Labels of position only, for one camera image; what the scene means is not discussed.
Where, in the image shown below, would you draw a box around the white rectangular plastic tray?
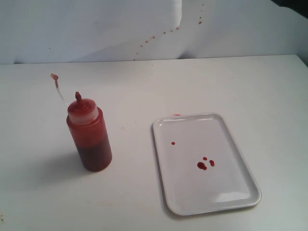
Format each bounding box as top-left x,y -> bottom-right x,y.
152,113 -> 261,216

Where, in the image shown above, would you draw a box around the red sauce squeeze bottle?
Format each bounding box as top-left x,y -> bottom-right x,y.
66,92 -> 112,172

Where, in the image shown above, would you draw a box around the red sauce drops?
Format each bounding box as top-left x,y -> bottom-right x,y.
171,141 -> 216,171

